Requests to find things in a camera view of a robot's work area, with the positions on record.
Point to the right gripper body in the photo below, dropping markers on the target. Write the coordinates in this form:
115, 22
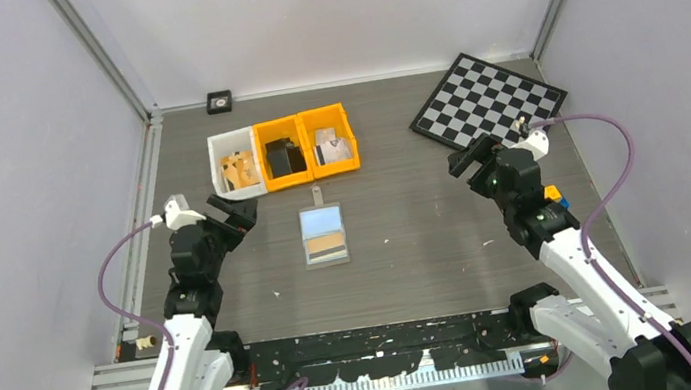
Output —
485, 151

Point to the black white chessboard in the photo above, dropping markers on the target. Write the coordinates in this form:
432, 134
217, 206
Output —
476, 97

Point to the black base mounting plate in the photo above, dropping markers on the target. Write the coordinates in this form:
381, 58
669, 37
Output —
385, 351

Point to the right orange storage bin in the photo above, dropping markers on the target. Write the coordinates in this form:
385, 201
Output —
324, 117

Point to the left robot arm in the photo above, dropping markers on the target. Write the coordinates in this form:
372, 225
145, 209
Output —
193, 355

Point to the small beige cylinder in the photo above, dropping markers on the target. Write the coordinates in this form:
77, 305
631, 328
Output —
147, 342

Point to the white storage bin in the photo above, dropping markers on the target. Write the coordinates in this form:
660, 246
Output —
221, 145

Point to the small black square device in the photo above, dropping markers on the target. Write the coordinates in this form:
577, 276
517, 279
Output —
218, 102

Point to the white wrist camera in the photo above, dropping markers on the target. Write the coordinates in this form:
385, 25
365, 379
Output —
176, 214
536, 142

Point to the white chess pawn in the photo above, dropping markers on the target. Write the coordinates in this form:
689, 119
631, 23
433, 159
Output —
519, 125

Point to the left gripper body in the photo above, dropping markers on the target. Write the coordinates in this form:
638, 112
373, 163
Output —
234, 228

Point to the cards in orange bin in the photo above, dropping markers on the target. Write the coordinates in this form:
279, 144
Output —
330, 148

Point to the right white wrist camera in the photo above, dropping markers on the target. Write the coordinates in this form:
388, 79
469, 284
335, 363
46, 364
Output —
536, 142

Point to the tan credit card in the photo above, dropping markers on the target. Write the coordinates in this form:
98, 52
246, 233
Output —
326, 248

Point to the orange storage bin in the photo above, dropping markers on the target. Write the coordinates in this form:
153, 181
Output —
324, 117
288, 127

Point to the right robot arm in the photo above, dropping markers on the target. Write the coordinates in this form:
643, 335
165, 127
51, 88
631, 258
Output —
628, 339

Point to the yellow blue toy car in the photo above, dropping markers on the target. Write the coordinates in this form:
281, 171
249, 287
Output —
553, 194

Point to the black box in bin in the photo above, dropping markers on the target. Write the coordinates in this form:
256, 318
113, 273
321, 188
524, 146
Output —
284, 158

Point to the wooden pieces in bin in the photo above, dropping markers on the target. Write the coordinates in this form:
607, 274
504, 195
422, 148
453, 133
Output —
239, 170

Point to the middle orange storage bin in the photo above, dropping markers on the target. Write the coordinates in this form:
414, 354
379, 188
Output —
288, 127

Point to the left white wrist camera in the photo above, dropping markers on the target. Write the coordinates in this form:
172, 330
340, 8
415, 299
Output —
176, 214

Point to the clear plastic card holder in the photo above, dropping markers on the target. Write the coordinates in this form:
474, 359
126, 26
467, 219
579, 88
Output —
321, 219

